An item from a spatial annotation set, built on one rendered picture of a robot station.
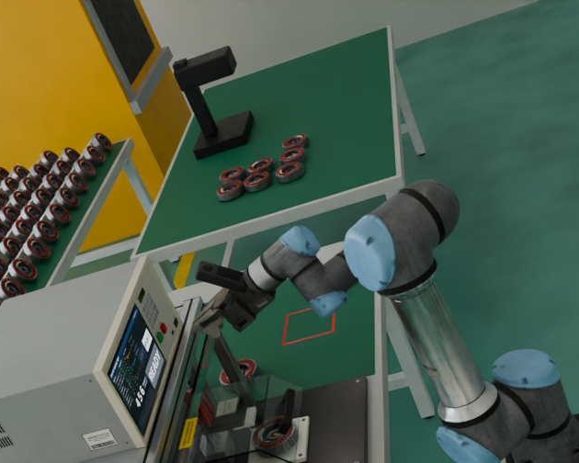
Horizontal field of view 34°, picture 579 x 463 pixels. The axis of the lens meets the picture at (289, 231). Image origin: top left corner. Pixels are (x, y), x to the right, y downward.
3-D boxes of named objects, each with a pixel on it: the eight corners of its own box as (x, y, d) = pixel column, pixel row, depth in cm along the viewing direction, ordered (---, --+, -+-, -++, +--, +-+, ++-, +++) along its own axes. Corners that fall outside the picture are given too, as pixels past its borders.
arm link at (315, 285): (367, 285, 196) (334, 244, 198) (327, 316, 192) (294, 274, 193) (356, 295, 203) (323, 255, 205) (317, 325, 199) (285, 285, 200)
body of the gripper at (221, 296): (237, 335, 206) (275, 303, 201) (208, 311, 203) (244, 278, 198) (241, 315, 212) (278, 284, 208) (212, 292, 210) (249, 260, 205)
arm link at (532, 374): (583, 404, 180) (567, 350, 174) (538, 448, 175) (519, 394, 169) (535, 384, 190) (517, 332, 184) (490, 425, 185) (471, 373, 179)
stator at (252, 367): (236, 367, 271) (231, 356, 270) (267, 367, 265) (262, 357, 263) (216, 392, 264) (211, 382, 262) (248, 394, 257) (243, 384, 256)
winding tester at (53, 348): (183, 323, 228) (147, 254, 219) (146, 446, 190) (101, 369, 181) (42, 363, 237) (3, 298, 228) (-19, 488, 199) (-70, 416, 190)
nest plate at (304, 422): (310, 419, 235) (308, 415, 234) (306, 460, 222) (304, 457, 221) (255, 433, 238) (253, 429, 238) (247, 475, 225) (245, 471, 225)
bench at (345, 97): (431, 146, 532) (390, 24, 500) (459, 337, 371) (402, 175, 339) (252, 202, 558) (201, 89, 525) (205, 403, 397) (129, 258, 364)
